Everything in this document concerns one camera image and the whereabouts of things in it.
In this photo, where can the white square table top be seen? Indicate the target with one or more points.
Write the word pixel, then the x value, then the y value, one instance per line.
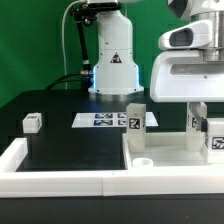
pixel 166 149

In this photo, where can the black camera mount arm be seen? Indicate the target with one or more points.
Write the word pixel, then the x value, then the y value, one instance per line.
pixel 84 17

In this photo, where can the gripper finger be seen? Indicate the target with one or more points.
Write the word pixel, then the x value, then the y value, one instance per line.
pixel 201 123

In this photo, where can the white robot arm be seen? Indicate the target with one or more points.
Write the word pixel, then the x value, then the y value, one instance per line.
pixel 116 74

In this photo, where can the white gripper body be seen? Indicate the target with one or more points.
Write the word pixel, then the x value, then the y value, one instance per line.
pixel 182 73

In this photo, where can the white marker sheet with tags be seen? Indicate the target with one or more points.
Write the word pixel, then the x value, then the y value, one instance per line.
pixel 107 119

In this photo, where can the white U-shaped fence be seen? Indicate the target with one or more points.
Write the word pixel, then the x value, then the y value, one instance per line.
pixel 156 181

